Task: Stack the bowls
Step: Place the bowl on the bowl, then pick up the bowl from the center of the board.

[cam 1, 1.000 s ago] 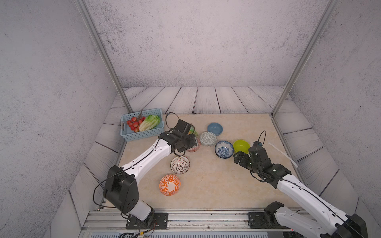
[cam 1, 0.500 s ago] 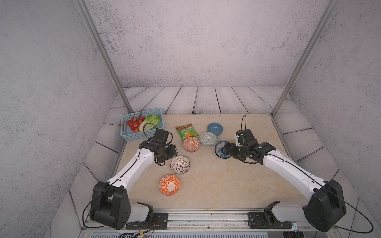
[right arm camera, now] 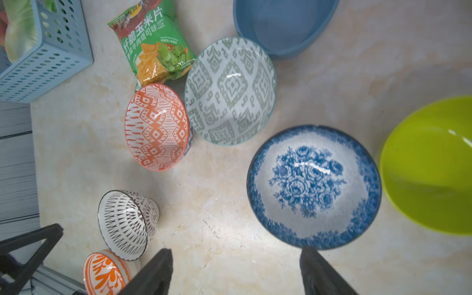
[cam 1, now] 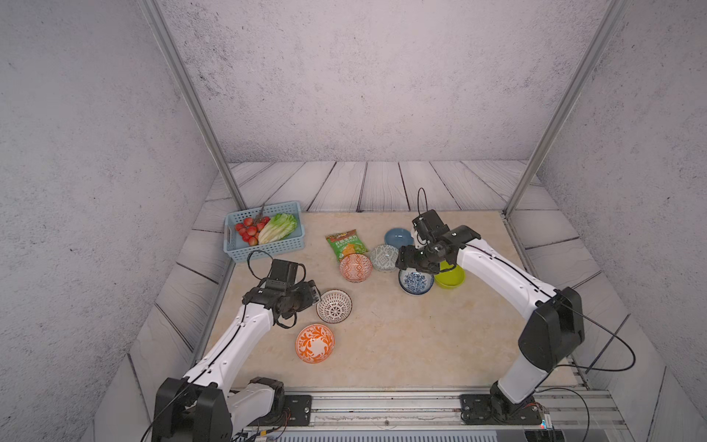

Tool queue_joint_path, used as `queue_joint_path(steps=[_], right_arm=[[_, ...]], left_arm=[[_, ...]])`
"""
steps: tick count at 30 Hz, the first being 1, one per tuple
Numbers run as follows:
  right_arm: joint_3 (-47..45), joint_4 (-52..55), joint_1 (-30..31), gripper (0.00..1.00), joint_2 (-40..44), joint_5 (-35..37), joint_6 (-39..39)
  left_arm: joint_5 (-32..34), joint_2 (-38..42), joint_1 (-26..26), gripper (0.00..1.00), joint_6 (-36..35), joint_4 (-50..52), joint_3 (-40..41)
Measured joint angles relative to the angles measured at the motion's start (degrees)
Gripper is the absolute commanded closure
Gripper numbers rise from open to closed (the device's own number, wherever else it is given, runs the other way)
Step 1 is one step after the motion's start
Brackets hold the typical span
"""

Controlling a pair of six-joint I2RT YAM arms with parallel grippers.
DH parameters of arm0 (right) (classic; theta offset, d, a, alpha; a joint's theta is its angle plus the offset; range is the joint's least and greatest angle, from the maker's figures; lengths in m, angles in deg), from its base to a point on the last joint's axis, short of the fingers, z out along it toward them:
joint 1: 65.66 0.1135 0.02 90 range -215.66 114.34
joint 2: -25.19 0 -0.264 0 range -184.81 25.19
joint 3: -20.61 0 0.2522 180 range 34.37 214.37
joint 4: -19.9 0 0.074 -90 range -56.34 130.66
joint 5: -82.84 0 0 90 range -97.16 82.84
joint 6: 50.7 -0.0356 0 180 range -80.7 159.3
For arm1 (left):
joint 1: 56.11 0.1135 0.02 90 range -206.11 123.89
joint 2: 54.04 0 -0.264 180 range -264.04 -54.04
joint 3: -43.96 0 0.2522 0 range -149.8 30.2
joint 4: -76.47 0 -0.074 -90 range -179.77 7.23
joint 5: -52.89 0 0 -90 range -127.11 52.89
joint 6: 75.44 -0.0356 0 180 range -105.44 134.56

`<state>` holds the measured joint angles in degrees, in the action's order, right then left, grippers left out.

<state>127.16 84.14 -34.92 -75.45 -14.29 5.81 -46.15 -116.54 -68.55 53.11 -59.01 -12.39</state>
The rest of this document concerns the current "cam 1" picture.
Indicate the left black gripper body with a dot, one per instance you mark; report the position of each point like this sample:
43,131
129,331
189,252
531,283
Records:
301,297

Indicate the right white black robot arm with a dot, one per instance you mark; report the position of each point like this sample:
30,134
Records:
554,323

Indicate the grey green patterned bowl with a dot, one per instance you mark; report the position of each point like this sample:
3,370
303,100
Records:
384,258

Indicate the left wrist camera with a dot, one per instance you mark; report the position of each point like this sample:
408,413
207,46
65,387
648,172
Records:
282,275

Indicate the light blue plastic basket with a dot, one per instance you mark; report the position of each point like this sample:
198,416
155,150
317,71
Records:
239,251

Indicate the green snack bag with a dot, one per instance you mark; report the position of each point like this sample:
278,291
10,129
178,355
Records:
346,243

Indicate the blue floral bowl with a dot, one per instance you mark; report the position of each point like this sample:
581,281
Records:
415,283

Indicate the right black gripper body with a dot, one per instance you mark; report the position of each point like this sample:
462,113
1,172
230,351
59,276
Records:
422,259

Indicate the aluminium rail front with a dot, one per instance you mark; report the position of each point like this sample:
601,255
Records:
434,415

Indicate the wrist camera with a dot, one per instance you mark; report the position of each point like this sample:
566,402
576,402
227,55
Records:
282,275
429,227

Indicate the orange floral bowl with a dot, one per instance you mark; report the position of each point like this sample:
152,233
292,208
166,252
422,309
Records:
315,343

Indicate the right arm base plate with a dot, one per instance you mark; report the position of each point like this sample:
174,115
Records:
487,409

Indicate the left aluminium frame post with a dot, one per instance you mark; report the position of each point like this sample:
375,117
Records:
177,67

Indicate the plain blue bowl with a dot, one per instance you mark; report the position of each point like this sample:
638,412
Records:
399,237

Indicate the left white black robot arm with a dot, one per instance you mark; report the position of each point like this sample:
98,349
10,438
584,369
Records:
200,406

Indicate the white brown lattice bowl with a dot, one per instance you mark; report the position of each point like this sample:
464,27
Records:
335,306

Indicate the green lettuce head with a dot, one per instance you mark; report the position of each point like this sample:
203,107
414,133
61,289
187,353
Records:
279,227

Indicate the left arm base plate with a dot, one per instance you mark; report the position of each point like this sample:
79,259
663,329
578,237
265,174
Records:
289,409

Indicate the aluminium frame post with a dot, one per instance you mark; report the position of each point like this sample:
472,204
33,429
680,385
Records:
588,62
177,67

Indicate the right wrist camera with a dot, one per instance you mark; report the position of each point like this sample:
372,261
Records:
429,227

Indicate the right aluminium frame post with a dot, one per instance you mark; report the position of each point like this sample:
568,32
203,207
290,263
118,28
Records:
588,62

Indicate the red patterned bowl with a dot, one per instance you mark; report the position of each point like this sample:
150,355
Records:
356,268

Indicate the lime green bowl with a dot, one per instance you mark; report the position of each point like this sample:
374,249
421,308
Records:
450,276

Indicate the red cherry tomatoes bunch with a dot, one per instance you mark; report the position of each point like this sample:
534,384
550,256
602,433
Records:
250,228

